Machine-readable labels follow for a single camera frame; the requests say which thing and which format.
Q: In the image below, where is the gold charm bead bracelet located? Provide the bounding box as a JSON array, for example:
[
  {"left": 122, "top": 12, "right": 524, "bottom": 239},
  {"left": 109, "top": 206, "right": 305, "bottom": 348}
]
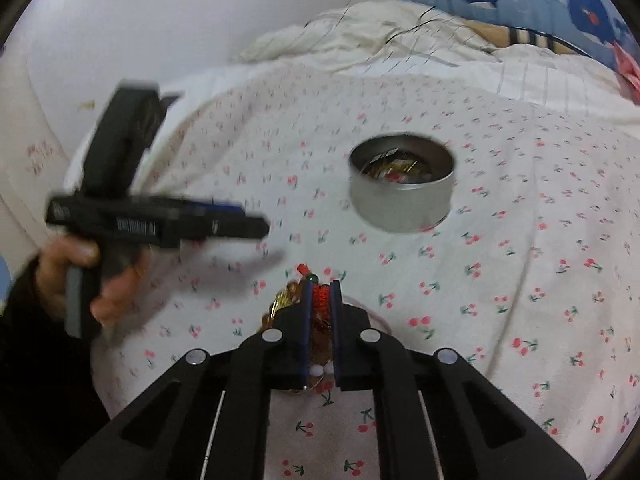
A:
[{"left": 259, "top": 278, "right": 342, "bottom": 394}]

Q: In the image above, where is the red woven bracelet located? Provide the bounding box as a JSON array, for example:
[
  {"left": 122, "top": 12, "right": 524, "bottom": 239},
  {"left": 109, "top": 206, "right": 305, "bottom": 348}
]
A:
[{"left": 295, "top": 262, "right": 335, "bottom": 334}]

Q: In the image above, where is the person's left hand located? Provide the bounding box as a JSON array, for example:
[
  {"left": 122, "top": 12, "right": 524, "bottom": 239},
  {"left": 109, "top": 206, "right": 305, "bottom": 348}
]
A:
[{"left": 35, "top": 235, "right": 151, "bottom": 327}]

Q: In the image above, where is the round silver metal tin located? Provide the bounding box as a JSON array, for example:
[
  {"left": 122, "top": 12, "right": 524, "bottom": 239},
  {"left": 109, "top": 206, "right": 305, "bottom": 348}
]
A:
[{"left": 348, "top": 132, "right": 456, "bottom": 233}]

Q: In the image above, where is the cherry print bed sheet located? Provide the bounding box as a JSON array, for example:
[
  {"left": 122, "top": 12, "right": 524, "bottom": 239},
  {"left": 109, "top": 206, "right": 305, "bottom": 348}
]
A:
[{"left": 93, "top": 64, "right": 639, "bottom": 478}]

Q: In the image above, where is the black left sleeve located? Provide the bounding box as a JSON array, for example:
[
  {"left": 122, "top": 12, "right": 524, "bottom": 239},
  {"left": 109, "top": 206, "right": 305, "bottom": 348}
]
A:
[{"left": 1, "top": 258, "right": 110, "bottom": 479}]

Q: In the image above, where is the white striped duvet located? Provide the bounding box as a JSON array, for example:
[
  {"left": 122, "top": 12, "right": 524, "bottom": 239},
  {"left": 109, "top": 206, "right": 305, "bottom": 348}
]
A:
[{"left": 238, "top": 1, "right": 639, "bottom": 136}]

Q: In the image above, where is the tan striped pillow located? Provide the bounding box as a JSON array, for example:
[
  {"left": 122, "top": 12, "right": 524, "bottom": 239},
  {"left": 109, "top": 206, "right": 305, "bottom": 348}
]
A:
[{"left": 463, "top": 20, "right": 587, "bottom": 56}]

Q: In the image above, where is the pink crumpled cloth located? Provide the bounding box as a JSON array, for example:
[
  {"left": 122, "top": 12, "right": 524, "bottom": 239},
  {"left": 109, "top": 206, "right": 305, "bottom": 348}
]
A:
[{"left": 613, "top": 41, "right": 640, "bottom": 104}]

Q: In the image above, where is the thin black cable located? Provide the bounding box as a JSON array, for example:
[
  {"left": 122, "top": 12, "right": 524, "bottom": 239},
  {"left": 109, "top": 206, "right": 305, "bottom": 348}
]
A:
[{"left": 299, "top": 0, "right": 494, "bottom": 68}]

